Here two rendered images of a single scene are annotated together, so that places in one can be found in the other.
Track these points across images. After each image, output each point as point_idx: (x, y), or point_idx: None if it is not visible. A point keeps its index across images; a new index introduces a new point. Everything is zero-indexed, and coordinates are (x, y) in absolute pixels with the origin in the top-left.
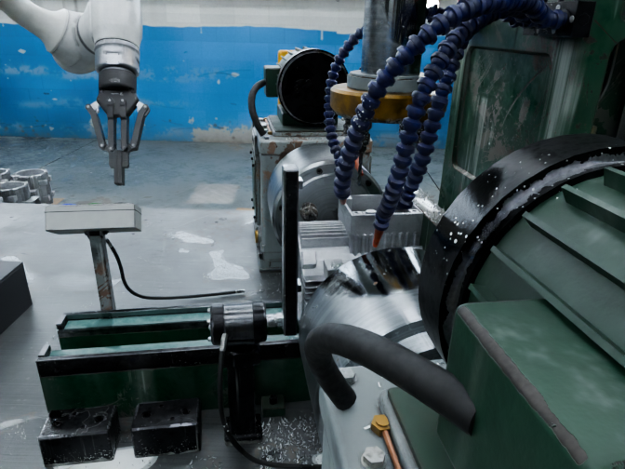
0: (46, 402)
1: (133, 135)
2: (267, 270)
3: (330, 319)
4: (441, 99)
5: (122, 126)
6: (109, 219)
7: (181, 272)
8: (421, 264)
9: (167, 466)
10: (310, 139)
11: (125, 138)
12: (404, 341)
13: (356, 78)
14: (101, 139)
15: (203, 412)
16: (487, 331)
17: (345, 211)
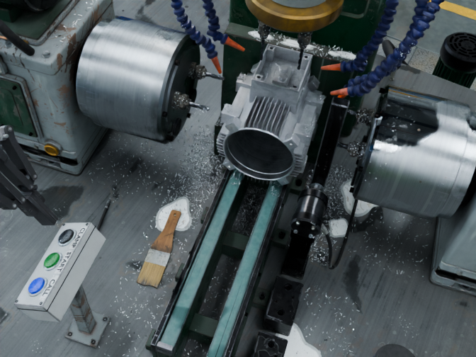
0: None
1: (26, 167)
2: (82, 168)
3: (412, 163)
4: (398, 3)
5: (10, 168)
6: (88, 255)
7: (23, 241)
8: (412, 101)
9: (304, 318)
10: (76, 25)
11: (23, 177)
12: (467, 146)
13: (304, 1)
14: (8, 200)
15: (261, 283)
16: None
17: (278, 90)
